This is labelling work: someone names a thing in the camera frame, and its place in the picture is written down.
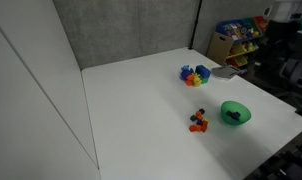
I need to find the grey metal mounting plate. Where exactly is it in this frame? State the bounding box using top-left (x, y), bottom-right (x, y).
top-left (210, 64), bottom-right (241, 81)

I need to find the purple toy piece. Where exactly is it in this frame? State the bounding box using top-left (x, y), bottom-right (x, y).
top-left (180, 69), bottom-right (193, 81)

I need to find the green plastic bowl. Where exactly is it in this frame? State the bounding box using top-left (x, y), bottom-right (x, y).
top-left (220, 100), bottom-right (252, 127)

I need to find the blue toy box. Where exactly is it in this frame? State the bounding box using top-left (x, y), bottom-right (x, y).
top-left (194, 64), bottom-right (212, 80)

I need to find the yellow toy piece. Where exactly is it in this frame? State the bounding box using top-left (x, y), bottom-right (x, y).
top-left (193, 73), bottom-right (203, 88)

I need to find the black stand pole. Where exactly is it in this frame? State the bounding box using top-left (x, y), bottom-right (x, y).
top-left (188, 0), bottom-right (204, 51)

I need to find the orange toy piece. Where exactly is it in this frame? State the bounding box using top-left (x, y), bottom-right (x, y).
top-left (185, 74), bottom-right (196, 87)

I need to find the colourful toy bin shelf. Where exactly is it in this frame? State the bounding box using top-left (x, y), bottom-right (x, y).
top-left (215, 15), bottom-right (270, 68)

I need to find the black office chair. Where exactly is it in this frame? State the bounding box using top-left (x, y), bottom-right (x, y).
top-left (257, 19), bottom-right (302, 101)

